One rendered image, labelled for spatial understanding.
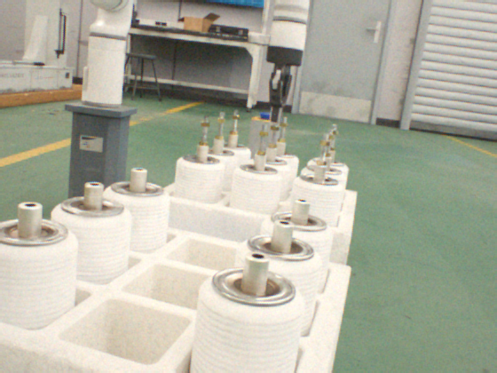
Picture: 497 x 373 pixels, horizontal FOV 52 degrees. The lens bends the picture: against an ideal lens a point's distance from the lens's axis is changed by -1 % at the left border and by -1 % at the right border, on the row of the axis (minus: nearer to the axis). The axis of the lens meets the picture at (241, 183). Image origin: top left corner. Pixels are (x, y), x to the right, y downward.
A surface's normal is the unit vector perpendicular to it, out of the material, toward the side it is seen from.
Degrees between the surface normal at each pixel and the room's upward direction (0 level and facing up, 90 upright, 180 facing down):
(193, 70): 90
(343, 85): 90
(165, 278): 90
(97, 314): 90
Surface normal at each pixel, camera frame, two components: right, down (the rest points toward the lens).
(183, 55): -0.10, 0.21
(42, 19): -0.04, -0.16
